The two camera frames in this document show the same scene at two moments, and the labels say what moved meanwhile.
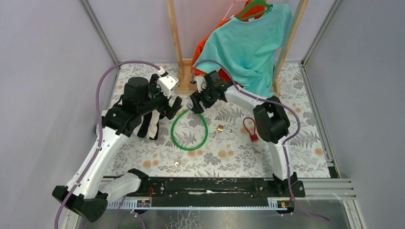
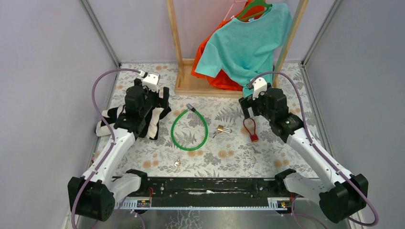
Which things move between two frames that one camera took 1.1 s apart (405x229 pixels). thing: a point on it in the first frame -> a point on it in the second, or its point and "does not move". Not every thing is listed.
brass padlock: x=221 y=128 does not move
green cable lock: x=172 y=135 does not move
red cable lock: x=253 y=137 does not move
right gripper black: x=195 y=98 -> x=246 y=103
